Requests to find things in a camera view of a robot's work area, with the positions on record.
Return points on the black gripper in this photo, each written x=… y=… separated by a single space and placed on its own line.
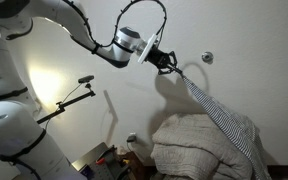
x=158 y=57

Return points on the grey white striped garment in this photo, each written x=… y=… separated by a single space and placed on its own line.
x=230 y=126

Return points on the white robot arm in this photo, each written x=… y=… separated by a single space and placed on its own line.
x=4 y=133

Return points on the beige quilted blanket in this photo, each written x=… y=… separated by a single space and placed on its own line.
x=187 y=146

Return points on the black webcam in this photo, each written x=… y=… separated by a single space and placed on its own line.
x=85 y=79

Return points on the small yellow tool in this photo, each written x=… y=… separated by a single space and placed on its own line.
x=126 y=161

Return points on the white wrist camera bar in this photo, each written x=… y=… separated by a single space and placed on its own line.
x=148 y=48

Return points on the round metal wall knob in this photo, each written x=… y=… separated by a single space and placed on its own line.
x=207 y=57

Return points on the wall outlet adapter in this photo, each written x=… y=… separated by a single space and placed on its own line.
x=131 y=137

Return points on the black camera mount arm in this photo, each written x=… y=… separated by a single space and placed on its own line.
x=67 y=106

